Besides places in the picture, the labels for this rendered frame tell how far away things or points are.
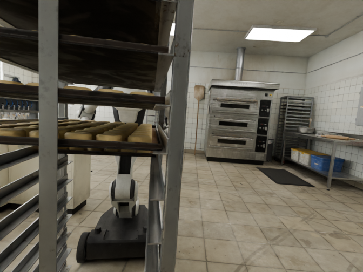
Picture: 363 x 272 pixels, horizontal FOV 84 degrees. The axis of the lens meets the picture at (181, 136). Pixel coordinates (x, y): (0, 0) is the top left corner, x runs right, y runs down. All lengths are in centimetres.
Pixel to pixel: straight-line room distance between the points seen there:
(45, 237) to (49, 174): 12
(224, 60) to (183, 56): 597
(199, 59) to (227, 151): 283
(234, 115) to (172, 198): 481
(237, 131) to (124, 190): 405
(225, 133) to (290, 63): 293
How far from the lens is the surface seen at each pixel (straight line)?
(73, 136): 44
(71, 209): 245
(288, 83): 675
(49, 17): 44
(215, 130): 510
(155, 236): 47
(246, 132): 524
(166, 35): 56
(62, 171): 110
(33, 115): 309
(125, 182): 152
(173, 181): 40
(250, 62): 649
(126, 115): 155
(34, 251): 97
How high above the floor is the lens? 111
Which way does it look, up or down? 6 degrees down
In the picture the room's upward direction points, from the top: 4 degrees clockwise
